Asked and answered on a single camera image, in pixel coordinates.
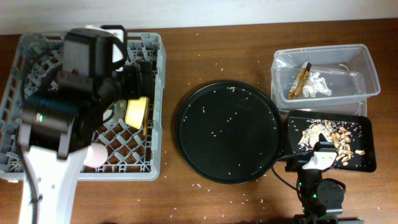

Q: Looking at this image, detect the clear plastic bin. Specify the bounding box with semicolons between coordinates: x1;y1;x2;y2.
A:
271;44;381;116

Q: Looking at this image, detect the crumpled white tissue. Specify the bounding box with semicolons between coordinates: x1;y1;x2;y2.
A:
302;72;332;98

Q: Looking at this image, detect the wooden chopstick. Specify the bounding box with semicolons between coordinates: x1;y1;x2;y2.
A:
142;104;149;136

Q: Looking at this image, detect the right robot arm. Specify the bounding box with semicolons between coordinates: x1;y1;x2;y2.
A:
271;167;365;224

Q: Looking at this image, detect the grey dishwasher rack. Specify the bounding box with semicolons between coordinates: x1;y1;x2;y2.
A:
1;32;166;182

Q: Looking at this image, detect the round black tray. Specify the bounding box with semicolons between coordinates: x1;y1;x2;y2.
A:
174;81;286;184

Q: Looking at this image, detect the food scraps pile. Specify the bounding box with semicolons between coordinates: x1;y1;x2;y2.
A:
297;119;366;166

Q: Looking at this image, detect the yellow bowl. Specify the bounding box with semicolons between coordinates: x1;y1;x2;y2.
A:
124;96;149;129

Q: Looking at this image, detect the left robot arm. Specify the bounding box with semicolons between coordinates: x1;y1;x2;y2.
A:
17;25;154;223

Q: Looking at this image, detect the brown snack wrapper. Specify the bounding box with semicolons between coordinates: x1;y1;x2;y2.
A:
288;62;312;100

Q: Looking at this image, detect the white plate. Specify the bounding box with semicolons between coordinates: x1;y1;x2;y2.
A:
103;100;126;124

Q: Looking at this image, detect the black rectangular tray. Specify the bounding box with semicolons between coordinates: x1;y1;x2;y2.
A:
285;110;376;172

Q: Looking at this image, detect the pink paper cup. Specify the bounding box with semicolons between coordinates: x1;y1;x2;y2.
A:
83;143;108;168

